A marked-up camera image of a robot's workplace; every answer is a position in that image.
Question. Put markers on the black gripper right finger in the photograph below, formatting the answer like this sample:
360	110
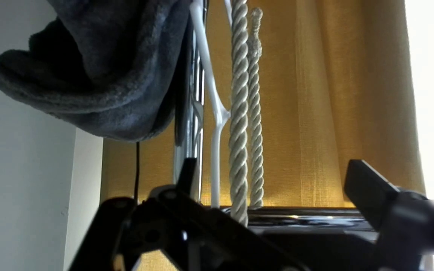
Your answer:
407	220

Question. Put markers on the white plastic clothes hanger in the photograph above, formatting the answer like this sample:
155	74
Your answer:
216	106

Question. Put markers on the mustard yellow curtain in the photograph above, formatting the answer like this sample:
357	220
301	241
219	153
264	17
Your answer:
327	110

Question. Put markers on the dark grey fleece robe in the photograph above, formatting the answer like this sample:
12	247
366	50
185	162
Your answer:
112	61

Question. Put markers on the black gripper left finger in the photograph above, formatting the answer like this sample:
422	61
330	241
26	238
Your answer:
176	226

